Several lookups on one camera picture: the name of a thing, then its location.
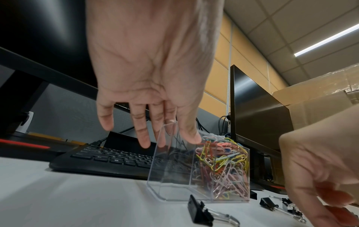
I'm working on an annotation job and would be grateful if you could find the single black binder clip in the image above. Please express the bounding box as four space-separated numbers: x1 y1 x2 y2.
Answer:
187 194 241 227

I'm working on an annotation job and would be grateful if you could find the clear plastic divided box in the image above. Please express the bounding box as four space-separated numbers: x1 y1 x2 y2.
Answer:
146 121 251 203

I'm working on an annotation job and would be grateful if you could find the brown cardboard box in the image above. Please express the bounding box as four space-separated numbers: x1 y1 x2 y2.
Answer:
271 65 359 200

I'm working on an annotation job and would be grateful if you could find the black keyboard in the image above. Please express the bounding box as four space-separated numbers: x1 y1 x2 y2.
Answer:
49 145 194 180

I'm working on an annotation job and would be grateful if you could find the grey desk partition panel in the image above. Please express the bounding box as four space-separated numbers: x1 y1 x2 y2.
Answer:
27 84 231 151

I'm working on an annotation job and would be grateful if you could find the ceiling strip light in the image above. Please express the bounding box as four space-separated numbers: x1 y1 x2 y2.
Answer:
293 22 359 57

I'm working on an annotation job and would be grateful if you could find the person's right hand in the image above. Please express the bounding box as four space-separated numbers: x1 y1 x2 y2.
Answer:
278 108 359 227

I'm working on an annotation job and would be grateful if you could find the black docking station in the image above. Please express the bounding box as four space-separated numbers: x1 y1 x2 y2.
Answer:
103 131 157 154

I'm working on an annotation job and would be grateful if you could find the black computer monitor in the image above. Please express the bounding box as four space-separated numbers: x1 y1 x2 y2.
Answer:
229 64 295 156
0 0 99 100

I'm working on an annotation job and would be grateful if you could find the heap of sorted paper clips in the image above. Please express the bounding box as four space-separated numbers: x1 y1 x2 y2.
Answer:
193 135 250 200

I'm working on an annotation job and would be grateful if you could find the person's left hand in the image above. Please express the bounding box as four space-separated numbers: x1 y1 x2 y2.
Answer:
85 0 225 149

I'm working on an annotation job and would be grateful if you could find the pile of black binder clips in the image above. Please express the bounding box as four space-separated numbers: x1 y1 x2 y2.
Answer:
249 190 308 223

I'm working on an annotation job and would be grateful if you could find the black monitor stand red stripe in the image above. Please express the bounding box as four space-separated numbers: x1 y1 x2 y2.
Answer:
249 153 286 194
0 71 93 162

